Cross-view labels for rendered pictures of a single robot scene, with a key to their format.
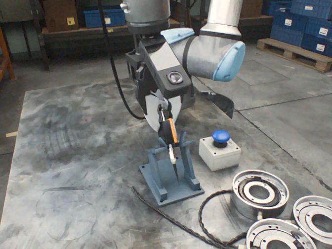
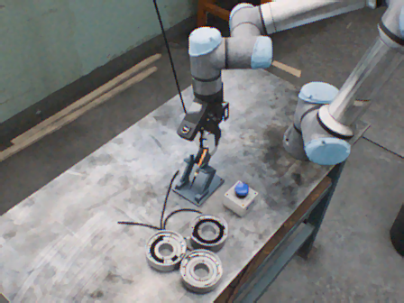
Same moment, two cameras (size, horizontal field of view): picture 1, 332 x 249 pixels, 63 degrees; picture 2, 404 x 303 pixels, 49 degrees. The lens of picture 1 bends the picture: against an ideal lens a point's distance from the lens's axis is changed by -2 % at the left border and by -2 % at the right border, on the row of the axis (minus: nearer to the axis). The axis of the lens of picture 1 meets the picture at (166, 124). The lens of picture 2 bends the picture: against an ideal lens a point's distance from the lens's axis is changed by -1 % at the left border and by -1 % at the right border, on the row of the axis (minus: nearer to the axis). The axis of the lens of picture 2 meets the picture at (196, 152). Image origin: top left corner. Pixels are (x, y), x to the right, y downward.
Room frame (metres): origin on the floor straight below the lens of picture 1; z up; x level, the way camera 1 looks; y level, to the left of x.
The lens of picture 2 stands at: (-0.01, -0.74, 1.83)
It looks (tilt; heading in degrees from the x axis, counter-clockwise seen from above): 46 degrees down; 59
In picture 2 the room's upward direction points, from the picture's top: 2 degrees clockwise
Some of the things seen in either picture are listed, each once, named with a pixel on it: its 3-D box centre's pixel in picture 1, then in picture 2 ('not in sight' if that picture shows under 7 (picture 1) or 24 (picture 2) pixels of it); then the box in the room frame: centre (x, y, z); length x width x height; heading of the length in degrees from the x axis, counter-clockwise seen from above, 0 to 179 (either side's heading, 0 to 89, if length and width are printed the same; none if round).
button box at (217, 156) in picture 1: (218, 149); (242, 197); (0.53, -0.12, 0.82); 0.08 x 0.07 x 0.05; 20
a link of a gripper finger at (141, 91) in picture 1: (147, 92); not in sight; (0.46, 0.03, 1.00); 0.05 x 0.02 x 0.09; 117
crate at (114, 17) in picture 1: (103, 16); not in sight; (3.86, 0.83, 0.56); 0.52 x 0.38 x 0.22; 107
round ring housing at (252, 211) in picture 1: (258, 195); (208, 233); (0.38, -0.18, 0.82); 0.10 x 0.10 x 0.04
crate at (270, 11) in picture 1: (276, 6); not in sight; (4.80, -1.81, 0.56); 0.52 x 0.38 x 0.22; 107
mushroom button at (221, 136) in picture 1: (220, 142); (241, 192); (0.52, -0.12, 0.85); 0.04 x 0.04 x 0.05
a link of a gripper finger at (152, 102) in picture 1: (147, 108); (202, 134); (0.48, 0.04, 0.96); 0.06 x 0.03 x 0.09; 27
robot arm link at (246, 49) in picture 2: not in sight; (247, 49); (0.57, 0.00, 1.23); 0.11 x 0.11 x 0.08; 59
